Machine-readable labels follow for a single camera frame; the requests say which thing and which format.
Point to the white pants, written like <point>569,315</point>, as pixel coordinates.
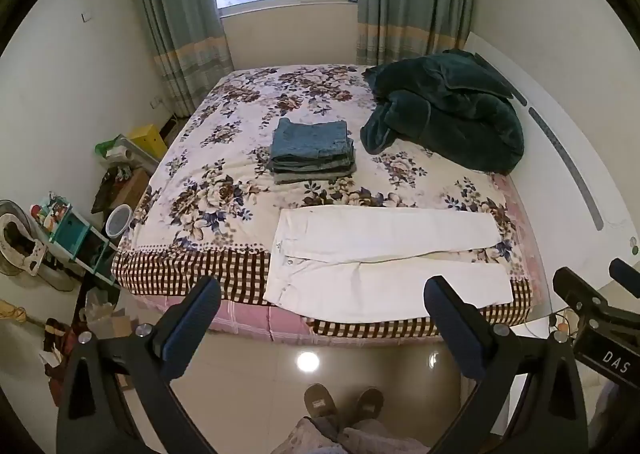
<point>360,239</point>

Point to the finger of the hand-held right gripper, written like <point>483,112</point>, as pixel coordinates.
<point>575,289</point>
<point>627,274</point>

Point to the yellow box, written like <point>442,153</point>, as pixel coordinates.
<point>148,140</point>

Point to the dark green blanket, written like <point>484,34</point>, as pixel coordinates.
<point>450,119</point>

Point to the stack of folded jeans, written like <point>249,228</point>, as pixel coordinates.
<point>310,144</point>

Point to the red cloth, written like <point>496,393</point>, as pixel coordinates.
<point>56,340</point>

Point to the bed with floral sheet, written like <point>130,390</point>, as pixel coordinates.
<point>235,104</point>

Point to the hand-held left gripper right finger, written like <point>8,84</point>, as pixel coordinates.
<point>452,329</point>

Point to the teal shelf rack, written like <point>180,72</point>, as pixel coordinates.
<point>75,234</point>

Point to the white bucket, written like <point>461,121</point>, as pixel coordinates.
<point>119,223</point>

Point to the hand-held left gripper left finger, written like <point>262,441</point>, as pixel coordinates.
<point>192,324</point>

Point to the brown slipper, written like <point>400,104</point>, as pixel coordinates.
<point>320,400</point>
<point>369,402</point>

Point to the person's right leg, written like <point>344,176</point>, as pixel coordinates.
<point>380,441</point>

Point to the brown wooden cabinet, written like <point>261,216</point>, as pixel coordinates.
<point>131,188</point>

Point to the cardboard box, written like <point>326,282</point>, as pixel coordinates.
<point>114,325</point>

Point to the white bed headboard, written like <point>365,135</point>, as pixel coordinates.
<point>600,154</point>

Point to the green plastic bag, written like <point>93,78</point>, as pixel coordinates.
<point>106,148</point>

